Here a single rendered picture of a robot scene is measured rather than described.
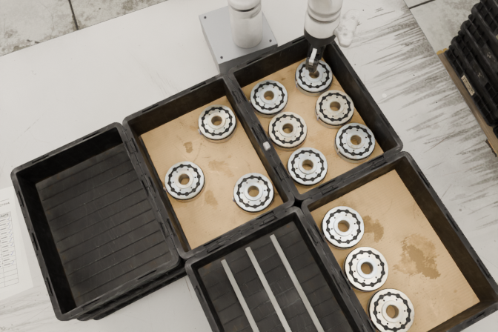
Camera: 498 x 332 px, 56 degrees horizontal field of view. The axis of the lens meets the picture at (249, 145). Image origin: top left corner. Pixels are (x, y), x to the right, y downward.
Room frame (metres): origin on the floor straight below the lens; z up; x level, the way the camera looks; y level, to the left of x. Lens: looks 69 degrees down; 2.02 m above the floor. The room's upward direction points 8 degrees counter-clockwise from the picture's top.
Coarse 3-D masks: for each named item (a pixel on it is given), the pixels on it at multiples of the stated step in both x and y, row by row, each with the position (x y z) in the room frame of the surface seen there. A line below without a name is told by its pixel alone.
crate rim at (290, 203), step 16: (208, 80) 0.60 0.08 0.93; (224, 80) 0.60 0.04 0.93; (176, 96) 0.57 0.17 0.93; (144, 112) 0.54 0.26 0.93; (128, 128) 0.50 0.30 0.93; (144, 160) 0.41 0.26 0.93; (272, 160) 0.36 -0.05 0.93; (288, 192) 0.28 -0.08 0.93; (160, 208) 0.28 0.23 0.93; (176, 240) 0.20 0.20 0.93; (224, 240) 0.19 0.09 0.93
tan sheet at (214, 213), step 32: (224, 96) 0.60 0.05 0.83; (160, 128) 0.53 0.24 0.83; (192, 128) 0.52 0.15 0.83; (160, 160) 0.44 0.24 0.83; (192, 160) 0.43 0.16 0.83; (224, 160) 0.41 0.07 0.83; (256, 160) 0.40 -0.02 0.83; (224, 192) 0.33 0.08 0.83; (256, 192) 0.31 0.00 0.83; (192, 224) 0.25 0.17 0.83; (224, 224) 0.24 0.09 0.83
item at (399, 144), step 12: (300, 36) 0.70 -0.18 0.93; (276, 48) 0.67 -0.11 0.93; (336, 48) 0.65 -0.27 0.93; (252, 60) 0.65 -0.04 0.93; (228, 72) 0.62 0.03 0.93; (348, 72) 0.58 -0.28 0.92; (360, 84) 0.54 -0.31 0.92; (240, 96) 0.54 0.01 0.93; (252, 108) 0.51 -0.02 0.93; (252, 120) 0.48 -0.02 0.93; (384, 120) 0.43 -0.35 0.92; (264, 132) 0.44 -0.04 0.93; (396, 144) 0.36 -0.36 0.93; (276, 156) 0.37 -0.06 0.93; (384, 156) 0.33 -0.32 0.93; (360, 168) 0.31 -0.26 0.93; (288, 180) 0.31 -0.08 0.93; (336, 180) 0.29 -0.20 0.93; (312, 192) 0.27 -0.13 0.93
